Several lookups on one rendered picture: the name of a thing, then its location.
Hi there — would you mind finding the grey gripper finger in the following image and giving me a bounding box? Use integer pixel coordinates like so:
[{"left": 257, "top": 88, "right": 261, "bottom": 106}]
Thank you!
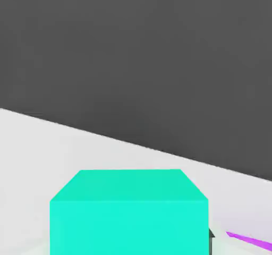
[{"left": 208, "top": 227, "right": 222, "bottom": 255}]

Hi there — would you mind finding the large purple box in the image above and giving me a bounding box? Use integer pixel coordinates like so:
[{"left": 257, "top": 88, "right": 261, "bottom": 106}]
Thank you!
[{"left": 225, "top": 231, "right": 272, "bottom": 252}]

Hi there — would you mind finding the small turquoise cube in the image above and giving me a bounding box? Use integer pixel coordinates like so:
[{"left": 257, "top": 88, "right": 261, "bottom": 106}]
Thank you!
[{"left": 49, "top": 169, "right": 209, "bottom": 255}]

